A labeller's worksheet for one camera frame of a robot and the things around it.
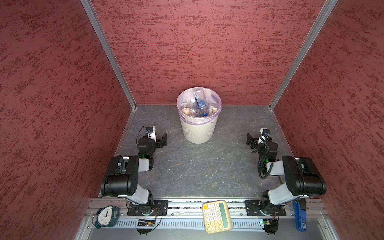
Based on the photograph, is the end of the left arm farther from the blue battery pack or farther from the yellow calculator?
the blue battery pack

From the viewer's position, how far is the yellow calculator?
686mm

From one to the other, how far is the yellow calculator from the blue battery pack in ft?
1.06

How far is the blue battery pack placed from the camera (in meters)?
0.68
